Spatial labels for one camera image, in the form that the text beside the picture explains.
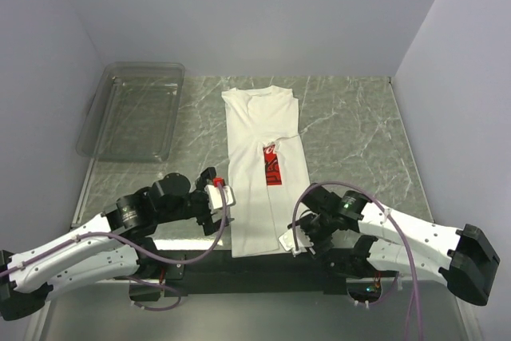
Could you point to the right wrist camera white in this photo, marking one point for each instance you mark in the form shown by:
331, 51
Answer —
296, 242

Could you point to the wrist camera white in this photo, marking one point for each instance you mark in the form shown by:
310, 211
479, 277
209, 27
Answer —
220, 194
296, 242

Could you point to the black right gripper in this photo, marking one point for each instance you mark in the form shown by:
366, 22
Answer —
320, 247

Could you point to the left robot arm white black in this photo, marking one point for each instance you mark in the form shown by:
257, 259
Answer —
116, 243

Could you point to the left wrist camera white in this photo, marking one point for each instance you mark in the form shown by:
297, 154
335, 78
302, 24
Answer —
220, 194

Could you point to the clear plastic bin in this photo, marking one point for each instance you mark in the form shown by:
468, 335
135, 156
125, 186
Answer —
133, 114

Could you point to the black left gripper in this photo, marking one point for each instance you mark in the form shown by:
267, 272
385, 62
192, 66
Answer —
206, 220

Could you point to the white t-shirt red print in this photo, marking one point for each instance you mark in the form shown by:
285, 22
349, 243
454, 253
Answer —
267, 168

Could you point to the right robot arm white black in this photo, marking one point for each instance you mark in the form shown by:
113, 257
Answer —
463, 259

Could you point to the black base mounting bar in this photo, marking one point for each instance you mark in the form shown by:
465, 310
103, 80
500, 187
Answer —
220, 273

